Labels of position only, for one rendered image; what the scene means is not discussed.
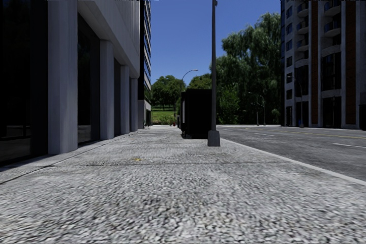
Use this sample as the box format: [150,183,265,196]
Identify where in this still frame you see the black bus shelter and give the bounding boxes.
[180,88,213,140]

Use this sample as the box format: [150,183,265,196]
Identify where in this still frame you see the grey pole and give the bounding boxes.
[207,0,221,147]

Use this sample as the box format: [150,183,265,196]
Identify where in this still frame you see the grey street lamp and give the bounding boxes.
[248,91,266,126]
[179,69,199,92]
[287,75,304,128]

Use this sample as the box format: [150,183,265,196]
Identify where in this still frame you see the glass tower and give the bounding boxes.
[137,0,152,130]

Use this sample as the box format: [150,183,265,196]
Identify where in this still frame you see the trees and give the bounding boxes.
[150,12,282,126]

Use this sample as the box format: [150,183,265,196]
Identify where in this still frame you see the pale concrete balcony building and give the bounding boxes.
[280,0,366,132]

